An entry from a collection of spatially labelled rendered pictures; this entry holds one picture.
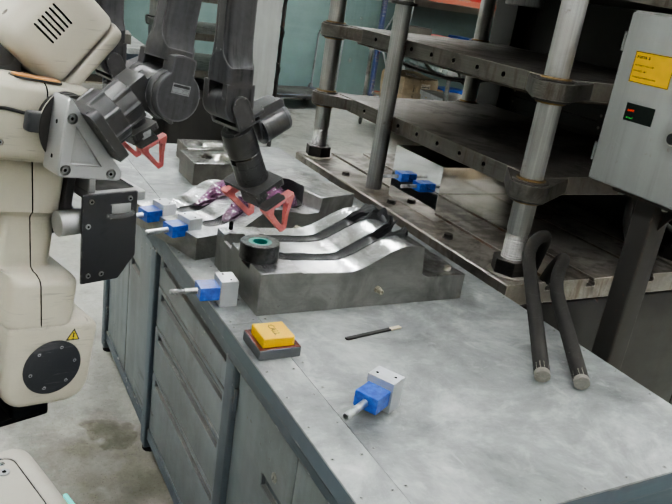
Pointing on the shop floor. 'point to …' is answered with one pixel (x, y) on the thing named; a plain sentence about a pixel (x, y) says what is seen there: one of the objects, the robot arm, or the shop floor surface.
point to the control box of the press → (636, 170)
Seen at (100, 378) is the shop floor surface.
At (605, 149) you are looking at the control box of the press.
